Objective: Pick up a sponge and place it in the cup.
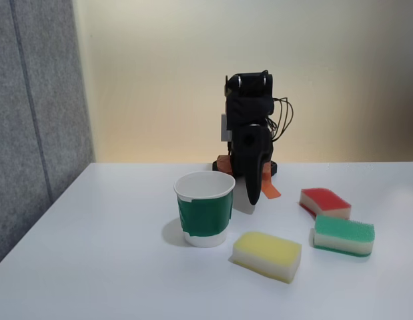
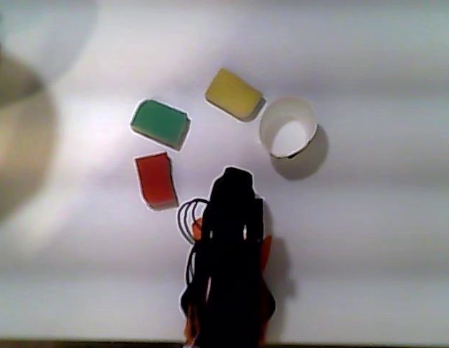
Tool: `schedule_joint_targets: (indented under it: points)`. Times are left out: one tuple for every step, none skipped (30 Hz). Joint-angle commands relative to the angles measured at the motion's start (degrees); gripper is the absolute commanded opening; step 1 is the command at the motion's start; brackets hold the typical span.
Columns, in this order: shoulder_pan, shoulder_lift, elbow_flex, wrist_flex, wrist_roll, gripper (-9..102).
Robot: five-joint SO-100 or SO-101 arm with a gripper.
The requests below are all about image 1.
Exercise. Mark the red and white sponge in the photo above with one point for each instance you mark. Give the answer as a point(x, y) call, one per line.
point(326, 200)

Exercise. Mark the white paper cup green tape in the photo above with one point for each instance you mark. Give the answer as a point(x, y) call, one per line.
point(203, 216)

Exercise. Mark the yellow and white sponge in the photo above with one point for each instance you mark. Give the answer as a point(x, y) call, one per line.
point(266, 250)

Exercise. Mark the green and white sponge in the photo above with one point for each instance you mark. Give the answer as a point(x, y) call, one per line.
point(343, 230)

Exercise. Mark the gray felt partition panel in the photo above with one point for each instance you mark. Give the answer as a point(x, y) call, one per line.
point(26, 133)

